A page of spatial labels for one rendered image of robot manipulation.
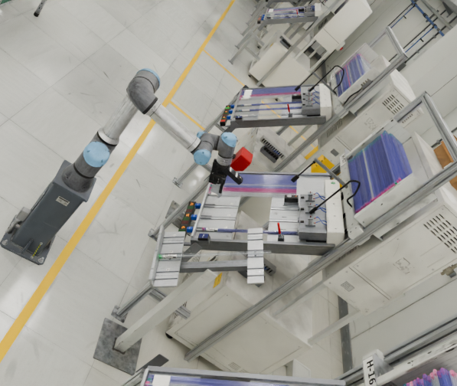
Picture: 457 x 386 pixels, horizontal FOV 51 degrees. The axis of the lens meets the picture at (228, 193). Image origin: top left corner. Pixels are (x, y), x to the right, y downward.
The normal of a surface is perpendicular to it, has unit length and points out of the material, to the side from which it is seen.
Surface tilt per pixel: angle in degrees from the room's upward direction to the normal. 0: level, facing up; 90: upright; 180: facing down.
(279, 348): 90
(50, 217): 90
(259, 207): 90
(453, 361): 90
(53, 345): 0
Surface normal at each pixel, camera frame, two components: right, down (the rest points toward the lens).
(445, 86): -0.14, 0.54
